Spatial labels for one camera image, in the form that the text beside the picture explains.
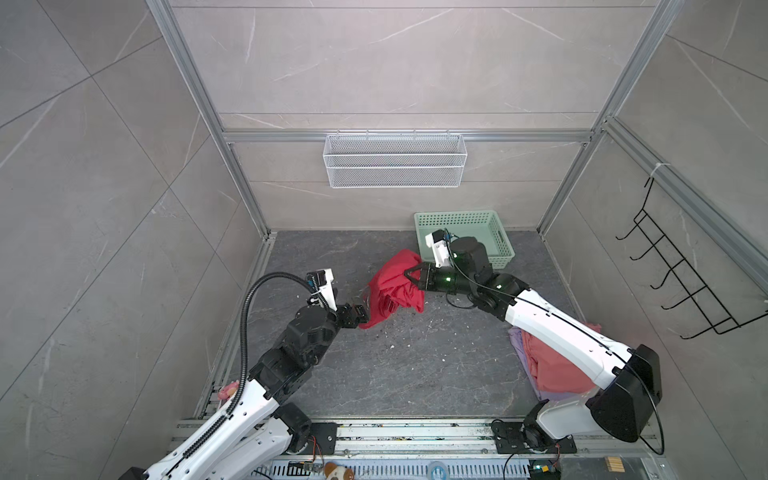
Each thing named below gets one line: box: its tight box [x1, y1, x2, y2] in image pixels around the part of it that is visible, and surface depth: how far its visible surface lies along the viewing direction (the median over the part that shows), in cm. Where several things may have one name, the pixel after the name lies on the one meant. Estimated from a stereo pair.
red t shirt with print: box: [359, 248, 425, 329], surface depth 73 cm
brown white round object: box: [324, 462, 355, 480], surface depth 68 cm
